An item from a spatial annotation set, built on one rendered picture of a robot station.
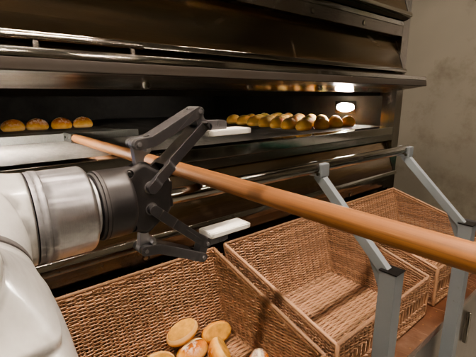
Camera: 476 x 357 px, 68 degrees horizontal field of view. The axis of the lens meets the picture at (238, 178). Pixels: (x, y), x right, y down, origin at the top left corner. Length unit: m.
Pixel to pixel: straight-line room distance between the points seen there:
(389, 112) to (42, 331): 1.98
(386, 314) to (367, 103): 1.42
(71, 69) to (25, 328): 0.65
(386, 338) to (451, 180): 3.41
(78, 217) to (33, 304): 0.14
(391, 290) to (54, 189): 0.74
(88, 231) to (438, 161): 4.08
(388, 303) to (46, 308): 0.79
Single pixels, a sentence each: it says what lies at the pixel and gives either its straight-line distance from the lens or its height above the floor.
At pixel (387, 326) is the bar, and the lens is 0.96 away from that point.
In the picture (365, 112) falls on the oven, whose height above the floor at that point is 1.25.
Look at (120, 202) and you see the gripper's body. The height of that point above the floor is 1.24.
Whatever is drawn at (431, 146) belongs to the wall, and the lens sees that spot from 4.29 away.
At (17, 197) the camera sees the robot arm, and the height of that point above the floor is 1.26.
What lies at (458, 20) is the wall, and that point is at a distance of 4.28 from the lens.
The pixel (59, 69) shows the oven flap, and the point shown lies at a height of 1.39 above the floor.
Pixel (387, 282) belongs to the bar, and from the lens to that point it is 0.91.
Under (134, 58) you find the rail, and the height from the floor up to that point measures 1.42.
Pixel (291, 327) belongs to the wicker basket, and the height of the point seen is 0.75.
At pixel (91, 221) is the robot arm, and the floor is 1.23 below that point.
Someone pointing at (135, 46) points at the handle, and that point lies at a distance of 0.91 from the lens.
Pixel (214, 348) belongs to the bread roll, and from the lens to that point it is 1.11.
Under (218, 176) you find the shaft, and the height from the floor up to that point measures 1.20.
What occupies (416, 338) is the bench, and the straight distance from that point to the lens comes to 1.38.
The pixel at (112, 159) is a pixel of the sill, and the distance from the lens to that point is 1.00.
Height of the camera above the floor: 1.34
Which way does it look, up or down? 13 degrees down
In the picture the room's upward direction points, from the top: straight up
